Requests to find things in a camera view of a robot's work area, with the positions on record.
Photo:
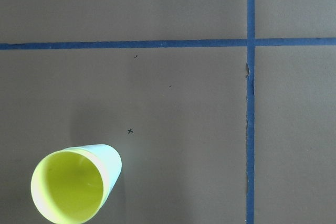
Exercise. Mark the yellow plastic cup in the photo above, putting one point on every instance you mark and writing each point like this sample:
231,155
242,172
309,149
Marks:
68,186

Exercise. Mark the green plastic cup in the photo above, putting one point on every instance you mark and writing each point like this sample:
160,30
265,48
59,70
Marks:
109,164

